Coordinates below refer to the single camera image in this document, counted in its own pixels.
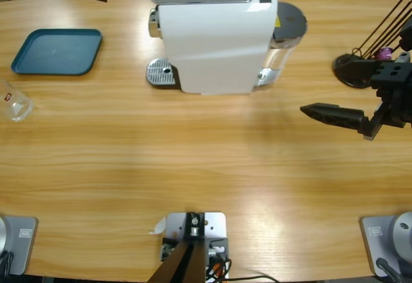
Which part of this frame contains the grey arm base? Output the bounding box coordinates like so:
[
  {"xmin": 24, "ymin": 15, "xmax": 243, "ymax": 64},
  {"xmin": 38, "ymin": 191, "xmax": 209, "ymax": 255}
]
[
  {"xmin": 0, "ymin": 215, "xmax": 39, "ymax": 276},
  {"xmin": 359, "ymin": 211, "xmax": 412, "ymax": 277}
]

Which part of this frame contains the white capsule coffee machine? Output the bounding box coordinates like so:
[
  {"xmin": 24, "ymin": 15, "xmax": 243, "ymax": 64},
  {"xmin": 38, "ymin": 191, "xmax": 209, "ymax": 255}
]
[{"xmin": 147, "ymin": 0, "xmax": 278, "ymax": 96}]

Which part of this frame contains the black capsule holder with rods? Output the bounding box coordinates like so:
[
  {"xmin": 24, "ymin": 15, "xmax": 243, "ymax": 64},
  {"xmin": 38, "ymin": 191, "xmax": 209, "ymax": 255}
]
[{"xmin": 333, "ymin": 0, "xmax": 412, "ymax": 89}]

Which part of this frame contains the chrome slotted drip tray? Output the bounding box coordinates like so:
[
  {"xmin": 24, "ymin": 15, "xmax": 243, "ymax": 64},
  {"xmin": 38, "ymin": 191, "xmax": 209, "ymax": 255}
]
[{"xmin": 146, "ymin": 57, "xmax": 178, "ymax": 87}]

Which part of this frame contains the blue plastic tray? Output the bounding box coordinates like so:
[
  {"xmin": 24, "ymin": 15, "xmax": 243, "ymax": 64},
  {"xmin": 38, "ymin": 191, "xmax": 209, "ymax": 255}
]
[{"xmin": 10, "ymin": 28, "xmax": 104, "ymax": 77}]

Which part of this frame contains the clear water tank black lid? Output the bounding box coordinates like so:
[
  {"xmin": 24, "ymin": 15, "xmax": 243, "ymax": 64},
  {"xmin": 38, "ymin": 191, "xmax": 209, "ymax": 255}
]
[{"xmin": 256, "ymin": 1, "xmax": 308, "ymax": 88}]

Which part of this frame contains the clear glass cup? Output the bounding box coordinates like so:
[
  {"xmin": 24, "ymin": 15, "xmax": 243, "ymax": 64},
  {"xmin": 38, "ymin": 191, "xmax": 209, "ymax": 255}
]
[{"xmin": 0, "ymin": 78, "xmax": 35, "ymax": 122}]

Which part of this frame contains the white tape tab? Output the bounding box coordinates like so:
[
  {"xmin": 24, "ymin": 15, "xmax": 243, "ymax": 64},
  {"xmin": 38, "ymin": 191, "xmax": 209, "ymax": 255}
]
[{"xmin": 147, "ymin": 217, "xmax": 167, "ymax": 235}]

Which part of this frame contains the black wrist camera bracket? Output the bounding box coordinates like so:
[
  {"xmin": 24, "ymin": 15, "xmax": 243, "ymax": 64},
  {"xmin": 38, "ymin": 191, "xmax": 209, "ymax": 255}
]
[{"xmin": 398, "ymin": 25, "xmax": 412, "ymax": 52}]

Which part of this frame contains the black base cable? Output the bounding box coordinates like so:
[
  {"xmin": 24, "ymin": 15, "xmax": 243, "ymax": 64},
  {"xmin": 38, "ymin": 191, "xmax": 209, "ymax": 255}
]
[
  {"xmin": 0, "ymin": 251, "xmax": 14, "ymax": 276},
  {"xmin": 375, "ymin": 257, "xmax": 404, "ymax": 283}
]

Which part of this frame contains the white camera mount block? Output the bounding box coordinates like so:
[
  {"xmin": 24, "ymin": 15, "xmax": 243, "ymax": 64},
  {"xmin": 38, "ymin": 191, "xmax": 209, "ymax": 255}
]
[{"xmin": 160, "ymin": 211, "xmax": 230, "ymax": 280}]

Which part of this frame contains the black mount cable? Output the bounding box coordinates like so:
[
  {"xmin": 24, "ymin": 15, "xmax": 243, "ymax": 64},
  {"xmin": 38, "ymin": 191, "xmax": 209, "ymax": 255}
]
[{"xmin": 205, "ymin": 257, "xmax": 281, "ymax": 283}]

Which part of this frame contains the orange mount cable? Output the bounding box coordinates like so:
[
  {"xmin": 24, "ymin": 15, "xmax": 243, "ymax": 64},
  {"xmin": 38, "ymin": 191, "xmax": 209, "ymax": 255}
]
[{"xmin": 209, "ymin": 262, "xmax": 226, "ymax": 276}]

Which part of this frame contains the dark camera post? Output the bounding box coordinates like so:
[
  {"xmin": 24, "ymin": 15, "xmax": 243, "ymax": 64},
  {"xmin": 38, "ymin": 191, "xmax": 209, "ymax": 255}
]
[{"xmin": 147, "ymin": 212, "xmax": 207, "ymax": 283}]

